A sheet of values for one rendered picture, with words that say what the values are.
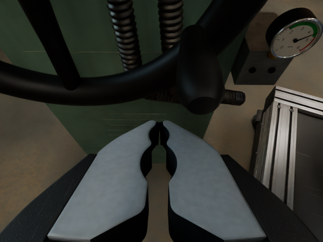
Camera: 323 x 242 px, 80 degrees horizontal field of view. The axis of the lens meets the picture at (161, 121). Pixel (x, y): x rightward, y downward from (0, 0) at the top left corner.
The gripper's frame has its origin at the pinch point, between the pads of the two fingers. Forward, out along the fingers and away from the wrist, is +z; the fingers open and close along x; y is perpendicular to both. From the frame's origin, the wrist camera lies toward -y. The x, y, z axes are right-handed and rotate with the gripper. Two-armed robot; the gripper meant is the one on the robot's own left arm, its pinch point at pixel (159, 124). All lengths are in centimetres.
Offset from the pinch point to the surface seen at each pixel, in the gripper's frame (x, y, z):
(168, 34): 0.8, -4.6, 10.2
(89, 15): -11.2, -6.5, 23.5
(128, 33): -3.2, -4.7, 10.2
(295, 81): 78, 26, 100
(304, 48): 20.6, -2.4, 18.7
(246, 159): 38, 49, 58
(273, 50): 16.2, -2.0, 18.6
